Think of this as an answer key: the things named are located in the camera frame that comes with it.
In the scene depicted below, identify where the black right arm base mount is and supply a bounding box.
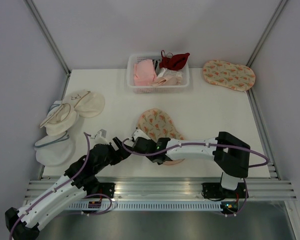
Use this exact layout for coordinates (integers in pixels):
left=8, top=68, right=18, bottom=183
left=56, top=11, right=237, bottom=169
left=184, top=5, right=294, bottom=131
left=201, top=182, right=245, bottom=201

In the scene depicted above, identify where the floral mesh laundry bag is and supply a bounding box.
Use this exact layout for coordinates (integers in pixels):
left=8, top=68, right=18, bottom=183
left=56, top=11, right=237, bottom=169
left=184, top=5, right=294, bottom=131
left=136, top=107, right=186, bottom=167
left=202, top=60, right=256, bottom=92

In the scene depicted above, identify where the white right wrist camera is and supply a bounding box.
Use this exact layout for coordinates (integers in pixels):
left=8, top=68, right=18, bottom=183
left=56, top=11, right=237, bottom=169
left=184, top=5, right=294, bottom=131
left=131, top=129, right=148, bottom=139

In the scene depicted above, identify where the aluminium frame post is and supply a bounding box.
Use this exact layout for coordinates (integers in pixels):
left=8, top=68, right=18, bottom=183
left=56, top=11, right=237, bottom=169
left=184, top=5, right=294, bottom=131
left=246, top=0, right=290, bottom=67
left=23, top=0, right=71, bottom=76

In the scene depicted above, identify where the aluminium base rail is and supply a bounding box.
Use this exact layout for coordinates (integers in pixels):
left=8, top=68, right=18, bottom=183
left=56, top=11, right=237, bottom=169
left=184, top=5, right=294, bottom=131
left=24, top=176, right=297, bottom=201

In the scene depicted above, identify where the dark red bra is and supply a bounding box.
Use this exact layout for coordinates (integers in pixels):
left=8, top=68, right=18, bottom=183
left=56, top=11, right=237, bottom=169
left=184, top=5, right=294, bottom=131
left=159, top=50, right=190, bottom=71

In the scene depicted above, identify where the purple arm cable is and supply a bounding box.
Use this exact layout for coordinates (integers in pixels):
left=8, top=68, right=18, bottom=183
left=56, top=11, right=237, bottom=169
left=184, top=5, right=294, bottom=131
left=121, top=137, right=270, bottom=167
left=8, top=131, right=93, bottom=240

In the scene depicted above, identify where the white plastic basket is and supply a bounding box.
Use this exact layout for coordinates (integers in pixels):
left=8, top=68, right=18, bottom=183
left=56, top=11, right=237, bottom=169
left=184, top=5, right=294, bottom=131
left=125, top=52, right=190, bottom=94

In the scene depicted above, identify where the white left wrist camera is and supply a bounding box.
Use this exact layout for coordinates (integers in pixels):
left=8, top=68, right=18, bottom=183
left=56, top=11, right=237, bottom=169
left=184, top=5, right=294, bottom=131
left=90, top=129, right=108, bottom=145

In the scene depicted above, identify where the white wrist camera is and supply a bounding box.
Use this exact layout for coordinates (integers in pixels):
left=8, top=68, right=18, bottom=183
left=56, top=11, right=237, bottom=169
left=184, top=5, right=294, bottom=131
left=131, top=129, right=148, bottom=139
left=90, top=129, right=108, bottom=145

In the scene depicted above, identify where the white slotted cable duct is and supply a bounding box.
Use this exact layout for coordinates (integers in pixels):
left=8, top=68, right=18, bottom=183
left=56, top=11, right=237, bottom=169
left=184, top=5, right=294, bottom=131
left=67, top=200, right=222, bottom=212

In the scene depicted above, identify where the cream laundry bag tan trim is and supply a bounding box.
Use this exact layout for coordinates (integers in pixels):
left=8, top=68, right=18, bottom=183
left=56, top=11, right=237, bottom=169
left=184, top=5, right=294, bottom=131
left=39, top=103, right=79, bottom=136

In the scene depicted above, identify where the white laundry bag blue trim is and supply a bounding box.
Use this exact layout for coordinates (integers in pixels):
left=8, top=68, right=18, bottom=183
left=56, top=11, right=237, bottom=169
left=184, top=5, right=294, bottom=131
left=34, top=100, right=76, bottom=167

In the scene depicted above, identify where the left aluminium frame post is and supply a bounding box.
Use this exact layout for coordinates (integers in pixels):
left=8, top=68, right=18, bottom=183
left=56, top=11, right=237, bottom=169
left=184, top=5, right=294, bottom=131
left=23, top=0, right=71, bottom=76

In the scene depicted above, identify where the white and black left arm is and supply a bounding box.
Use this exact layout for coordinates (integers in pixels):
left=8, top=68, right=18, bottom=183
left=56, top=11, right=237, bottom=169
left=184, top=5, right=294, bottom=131
left=4, top=137, right=132, bottom=240

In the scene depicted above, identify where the right aluminium frame post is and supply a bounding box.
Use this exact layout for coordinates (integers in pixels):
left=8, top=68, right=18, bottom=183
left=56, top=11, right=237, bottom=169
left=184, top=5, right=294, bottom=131
left=246, top=0, right=290, bottom=67

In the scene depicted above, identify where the beige bra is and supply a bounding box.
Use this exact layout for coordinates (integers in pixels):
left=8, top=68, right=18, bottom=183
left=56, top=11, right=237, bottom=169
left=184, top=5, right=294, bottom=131
left=151, top=75, right=183, bottom=87

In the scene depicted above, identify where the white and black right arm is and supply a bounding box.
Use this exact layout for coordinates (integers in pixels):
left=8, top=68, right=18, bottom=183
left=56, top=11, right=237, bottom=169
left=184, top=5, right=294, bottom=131
left=132, top=129, right=251, bottom=198

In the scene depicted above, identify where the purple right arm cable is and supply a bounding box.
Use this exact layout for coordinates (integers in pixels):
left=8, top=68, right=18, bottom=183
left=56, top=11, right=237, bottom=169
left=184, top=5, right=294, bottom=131
left=121, top=137, right=270, bottom=167

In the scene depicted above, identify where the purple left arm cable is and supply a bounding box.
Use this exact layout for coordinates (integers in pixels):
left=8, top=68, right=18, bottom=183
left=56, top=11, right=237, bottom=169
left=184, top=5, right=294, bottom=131
left=8, top=131, right=93, bottom=240

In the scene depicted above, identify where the pink bra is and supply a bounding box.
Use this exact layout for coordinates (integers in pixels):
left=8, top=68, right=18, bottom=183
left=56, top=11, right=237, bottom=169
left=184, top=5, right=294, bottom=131
left=133, top=59, right=157, bottom=87

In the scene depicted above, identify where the white bra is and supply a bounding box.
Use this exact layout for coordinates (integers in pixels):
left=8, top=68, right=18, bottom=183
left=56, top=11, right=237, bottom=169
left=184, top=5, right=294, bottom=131
left=157, top=67, right=183, bottom=78

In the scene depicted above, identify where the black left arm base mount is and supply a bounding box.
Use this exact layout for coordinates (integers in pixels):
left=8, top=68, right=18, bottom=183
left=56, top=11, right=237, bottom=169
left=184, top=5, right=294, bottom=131
left=86, top=182, right=116, bottom=199

